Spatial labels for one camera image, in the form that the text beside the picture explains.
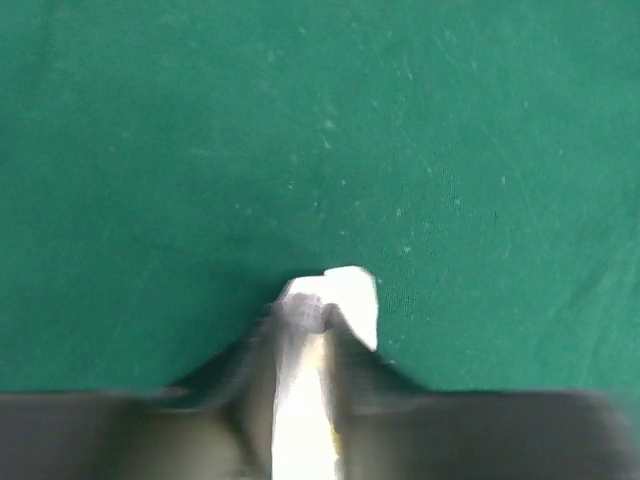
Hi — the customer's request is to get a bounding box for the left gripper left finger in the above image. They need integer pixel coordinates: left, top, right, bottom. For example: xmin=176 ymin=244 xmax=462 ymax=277
xmin=1 ymin=313 xmax=279 ymax=479

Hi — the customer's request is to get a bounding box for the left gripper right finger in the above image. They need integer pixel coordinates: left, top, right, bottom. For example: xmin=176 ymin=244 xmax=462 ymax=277
xmin=325 ymin=307 xmax=639 ymax=479

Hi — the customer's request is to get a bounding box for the suture packet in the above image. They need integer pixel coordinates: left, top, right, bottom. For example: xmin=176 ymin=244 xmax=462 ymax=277
xmin=271 ymin=266 xmax=379 ymax=479

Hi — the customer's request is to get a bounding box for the dark green surgical cloth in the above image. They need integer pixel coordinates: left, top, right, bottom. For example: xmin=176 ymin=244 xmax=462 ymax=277
xmin=1 ymin=1 xmax=639 ymax=395

